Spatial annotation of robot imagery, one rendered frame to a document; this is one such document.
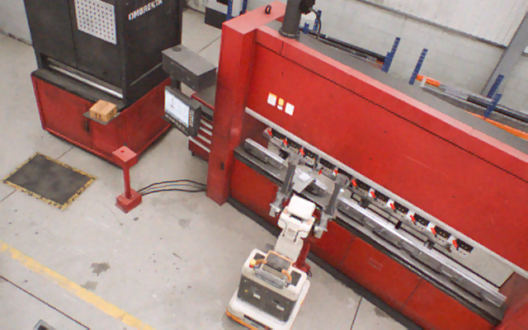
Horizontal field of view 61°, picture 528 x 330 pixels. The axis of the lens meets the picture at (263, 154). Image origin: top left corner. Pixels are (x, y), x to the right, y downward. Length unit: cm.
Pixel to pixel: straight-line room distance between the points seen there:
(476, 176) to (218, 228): 287
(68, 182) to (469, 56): 637
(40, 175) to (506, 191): 493
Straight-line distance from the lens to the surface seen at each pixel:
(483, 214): 404
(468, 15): 806
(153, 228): 530
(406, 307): 497
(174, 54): 438
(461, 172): 387
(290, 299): 412
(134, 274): 497
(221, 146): 492
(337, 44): 621
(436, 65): 843
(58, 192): 577
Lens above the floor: 417
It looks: 41 degrees down
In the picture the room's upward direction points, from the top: 12 degrees clockwise
